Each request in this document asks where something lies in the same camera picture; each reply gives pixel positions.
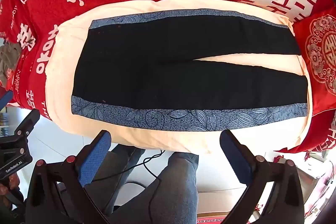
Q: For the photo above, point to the cream cloth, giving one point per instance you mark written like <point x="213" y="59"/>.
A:
<point x="65" y="45"/>

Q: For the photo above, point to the red printed pillow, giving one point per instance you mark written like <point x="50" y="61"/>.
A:
<point x="315" y="137"/>

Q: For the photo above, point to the red patterned rug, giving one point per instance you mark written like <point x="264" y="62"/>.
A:
<point x="212" y="220"/>

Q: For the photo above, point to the person's left leg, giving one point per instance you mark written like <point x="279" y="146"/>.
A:
<point x="118" y="163"/>

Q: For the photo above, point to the red cushion with floral medallion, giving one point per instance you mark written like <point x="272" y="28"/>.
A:
<point x="321" y="56"/>

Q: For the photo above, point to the grey crumpled cloth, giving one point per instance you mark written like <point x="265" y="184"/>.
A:
<point x="9" y="61"/>

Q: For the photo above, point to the person's left hand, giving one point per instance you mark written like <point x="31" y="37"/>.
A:
<point x="9" y="186"/>

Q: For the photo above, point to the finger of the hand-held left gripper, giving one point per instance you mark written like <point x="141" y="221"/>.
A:
<point x="5" y="100"/>
<point x="26" y="124"/>

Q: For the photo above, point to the person's leg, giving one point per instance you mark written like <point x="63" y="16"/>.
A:
<point x="183" y="182"/>
<point x="118" y="163"/>

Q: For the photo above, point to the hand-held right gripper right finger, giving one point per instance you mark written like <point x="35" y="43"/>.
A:
<point x="233" y="153"/>

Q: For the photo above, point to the black pants with blue stripes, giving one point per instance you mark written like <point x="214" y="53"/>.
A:
<point x="157" y="69"/>

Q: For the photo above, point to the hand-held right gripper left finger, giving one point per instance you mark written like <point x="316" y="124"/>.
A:
<point x="98" y="153"/>

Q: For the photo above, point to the person's right leg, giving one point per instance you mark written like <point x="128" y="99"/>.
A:
<point x="183" y="182"/>

